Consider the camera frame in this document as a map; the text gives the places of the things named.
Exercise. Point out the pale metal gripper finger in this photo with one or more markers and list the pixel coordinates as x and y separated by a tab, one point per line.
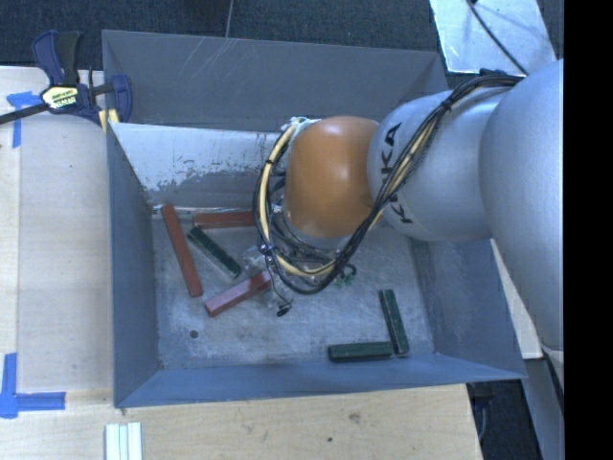
256	260

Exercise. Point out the red-brown flat block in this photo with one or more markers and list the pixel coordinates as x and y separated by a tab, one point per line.
182	252
234	296
222	219

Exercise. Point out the dark green flat block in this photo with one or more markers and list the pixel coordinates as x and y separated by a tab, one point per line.
214	253
394	321
360	351

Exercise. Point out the grey metal bin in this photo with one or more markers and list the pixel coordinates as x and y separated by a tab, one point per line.
306	333

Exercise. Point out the pale wood flat board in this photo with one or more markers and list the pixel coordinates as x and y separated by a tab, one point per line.
64	257

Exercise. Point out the black cylinder on white bracket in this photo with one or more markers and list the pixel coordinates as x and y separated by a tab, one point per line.
283	309

